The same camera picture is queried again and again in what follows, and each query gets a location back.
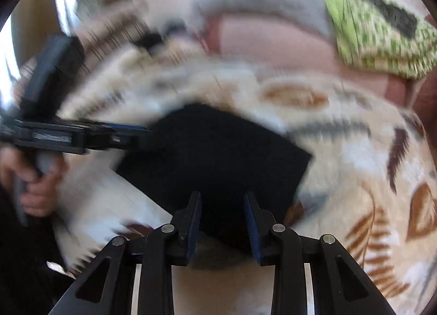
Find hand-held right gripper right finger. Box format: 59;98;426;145
243;191;397;315

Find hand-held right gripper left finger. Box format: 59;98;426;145
48;191;203;315

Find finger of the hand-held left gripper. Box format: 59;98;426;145
84;122;153;152

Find black pants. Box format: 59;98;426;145
115;103;313;258

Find person's left hand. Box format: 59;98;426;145
0;147;69;217

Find striped beige cloth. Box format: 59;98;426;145
77;8;149;59

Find small dark object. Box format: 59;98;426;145
141;20;187;51

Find leaf print plush blanket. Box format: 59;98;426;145
51;40;437;315

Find pink and brown sofa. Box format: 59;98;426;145
203;14;437;112

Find green patterned cloth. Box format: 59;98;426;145
311;0;437;80

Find dark cloth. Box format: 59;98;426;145
344;0;419;38

